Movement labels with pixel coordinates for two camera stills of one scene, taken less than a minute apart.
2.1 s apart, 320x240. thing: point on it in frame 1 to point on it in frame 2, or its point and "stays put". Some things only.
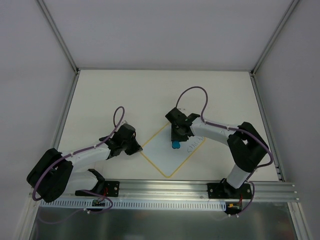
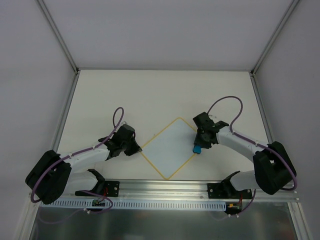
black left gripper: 130,146 stays put
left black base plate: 111,188 stays put
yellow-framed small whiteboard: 165,158 stays put
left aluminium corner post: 59,35 stays put
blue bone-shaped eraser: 175,144 to 197,149
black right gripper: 176,134 to 202,141
